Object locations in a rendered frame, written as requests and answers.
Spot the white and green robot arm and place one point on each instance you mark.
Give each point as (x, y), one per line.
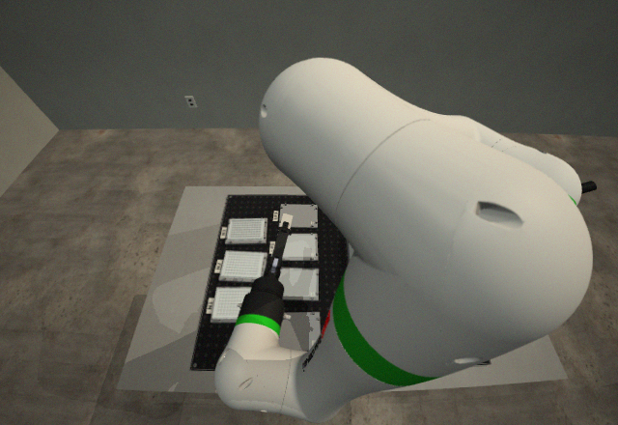
(463, 251)

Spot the white button panel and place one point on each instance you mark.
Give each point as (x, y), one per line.
(350, 251)

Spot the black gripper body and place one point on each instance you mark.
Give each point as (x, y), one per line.
(269, 283)

